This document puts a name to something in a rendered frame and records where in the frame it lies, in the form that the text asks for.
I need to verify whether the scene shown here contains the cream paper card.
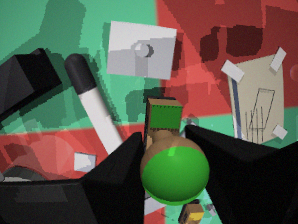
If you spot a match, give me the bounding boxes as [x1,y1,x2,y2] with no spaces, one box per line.
[221,47,287,144]

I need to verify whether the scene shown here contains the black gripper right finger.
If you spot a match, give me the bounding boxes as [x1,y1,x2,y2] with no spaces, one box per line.
[185,124,298,224]

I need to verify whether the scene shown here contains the grey mug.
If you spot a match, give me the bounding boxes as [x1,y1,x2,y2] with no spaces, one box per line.
[0,167,45,183]

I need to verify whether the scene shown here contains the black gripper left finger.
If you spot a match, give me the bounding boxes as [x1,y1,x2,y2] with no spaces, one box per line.
[0,132,145,224]

